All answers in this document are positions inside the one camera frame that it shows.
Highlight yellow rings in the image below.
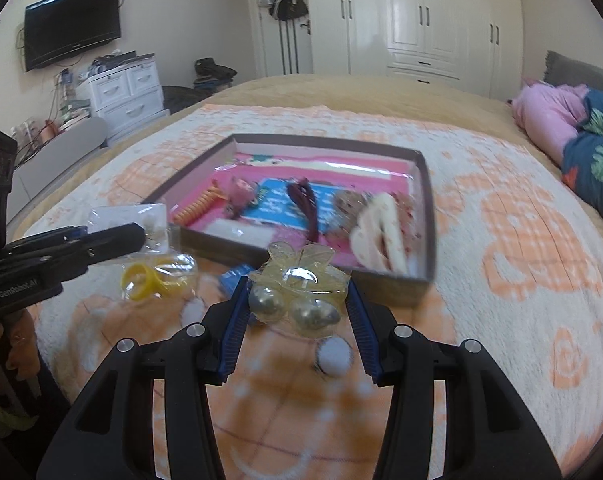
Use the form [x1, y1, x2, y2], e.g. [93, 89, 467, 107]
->
[118, 253, 201, 302]

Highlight orange spiral hair tie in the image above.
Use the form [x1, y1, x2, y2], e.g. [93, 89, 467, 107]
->
[170, 185, 224, 227]

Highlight blue small box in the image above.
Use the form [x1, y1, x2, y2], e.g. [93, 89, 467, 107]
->
[218, 263, 254, 298]

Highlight pink fluffy hair clip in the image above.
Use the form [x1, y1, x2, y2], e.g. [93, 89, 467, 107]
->
[224, 177, 258, 219]

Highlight red ball earrings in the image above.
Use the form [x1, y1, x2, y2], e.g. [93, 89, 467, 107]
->
[204, 219, 277, 249]

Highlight clear pearl bow clip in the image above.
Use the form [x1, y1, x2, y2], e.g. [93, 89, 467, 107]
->
[248, 242, 350, 339]

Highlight dark maroon hair clip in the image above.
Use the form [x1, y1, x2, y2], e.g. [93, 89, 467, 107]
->
[286, 178, 319, 243]

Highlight white claw hair clip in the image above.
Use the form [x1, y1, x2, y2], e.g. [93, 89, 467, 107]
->
[349, 193, 409, 276]

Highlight sheer red-dotted bow clip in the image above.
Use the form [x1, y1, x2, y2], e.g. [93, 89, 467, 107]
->
[324, 190, 414, 245]

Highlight left hand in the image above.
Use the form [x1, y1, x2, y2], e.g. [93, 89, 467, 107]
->
[0, 310, 40, 380]

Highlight grey sofa bench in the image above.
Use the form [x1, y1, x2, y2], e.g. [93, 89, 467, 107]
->
[6, 117, 108, 223]

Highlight white drawer cabinet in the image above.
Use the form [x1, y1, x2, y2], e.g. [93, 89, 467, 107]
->
[76, 54, 170, 145]

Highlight orange white fleece blanket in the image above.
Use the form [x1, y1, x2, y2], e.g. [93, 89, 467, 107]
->
[23, 103, 603, 480]

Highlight dark clothes pile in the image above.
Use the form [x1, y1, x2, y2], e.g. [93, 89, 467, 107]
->
[162, 86, 213, 115]

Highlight stool with dark clothes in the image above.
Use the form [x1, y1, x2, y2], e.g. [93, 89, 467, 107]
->
[193, 58, 238, 93]

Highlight bed with tan cover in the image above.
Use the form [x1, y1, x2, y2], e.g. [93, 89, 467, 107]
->
[5, 72, 603, 480]

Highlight shallow brown cardboard tray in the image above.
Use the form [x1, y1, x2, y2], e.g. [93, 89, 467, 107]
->
[147, 133, 437, 307]

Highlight white door with bags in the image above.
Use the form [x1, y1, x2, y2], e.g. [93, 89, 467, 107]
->
[248, 0, 313, 78]

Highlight blue floral quilt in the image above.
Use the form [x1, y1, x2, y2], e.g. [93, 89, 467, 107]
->
[562, 89, 603, 219]

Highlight grey headboard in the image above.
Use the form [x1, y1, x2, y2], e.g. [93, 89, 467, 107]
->
[543, 50, 603, 91]

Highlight white built-in wardrobe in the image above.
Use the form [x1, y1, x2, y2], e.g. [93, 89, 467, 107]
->
[309, 0, 524, 101]

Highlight black wall television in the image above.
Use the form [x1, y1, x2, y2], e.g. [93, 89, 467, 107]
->
[23, 0, 122, 72]

